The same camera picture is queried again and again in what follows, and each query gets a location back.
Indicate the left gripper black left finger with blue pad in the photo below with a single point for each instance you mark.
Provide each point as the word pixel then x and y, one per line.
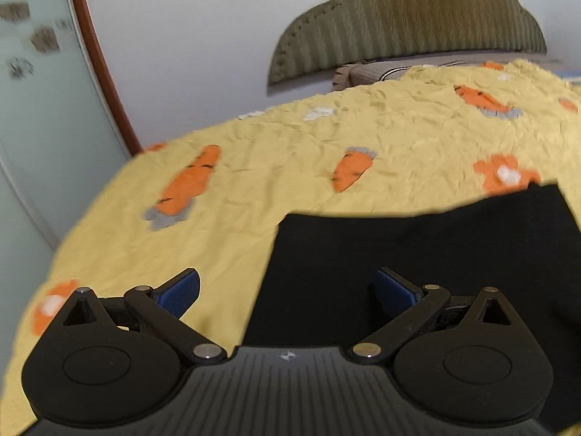
pixel 158 311

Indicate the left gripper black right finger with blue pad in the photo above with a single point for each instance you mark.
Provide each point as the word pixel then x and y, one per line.
pixel 412 311

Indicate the black cloth garment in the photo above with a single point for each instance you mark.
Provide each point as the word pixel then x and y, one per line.
pixel 319 287

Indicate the yellow carrot print bedspread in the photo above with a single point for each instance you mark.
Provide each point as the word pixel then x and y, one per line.
pixel 211 200

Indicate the frosted glass door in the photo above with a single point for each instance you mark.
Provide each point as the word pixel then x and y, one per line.
pixel 59 145

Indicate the olive green padded headboard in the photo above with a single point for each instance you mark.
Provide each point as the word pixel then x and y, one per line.
pixel 340 32

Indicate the brown wooden door frame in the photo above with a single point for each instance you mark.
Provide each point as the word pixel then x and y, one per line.
pixel 105 82

